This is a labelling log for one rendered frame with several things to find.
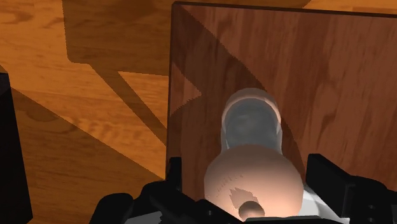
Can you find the dark reddish wooden table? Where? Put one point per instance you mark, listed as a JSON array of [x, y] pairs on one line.
[[310, 62]]

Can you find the black robot stand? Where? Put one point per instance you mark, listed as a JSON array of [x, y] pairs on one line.
[[11, 161]]

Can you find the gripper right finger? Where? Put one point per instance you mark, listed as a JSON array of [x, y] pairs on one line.
[[366, 198]]

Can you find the white bulbous vase grey neck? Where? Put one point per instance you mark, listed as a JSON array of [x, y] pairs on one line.
[[254, 173]]

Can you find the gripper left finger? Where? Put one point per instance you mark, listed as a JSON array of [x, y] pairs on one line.
[[173, 204]]

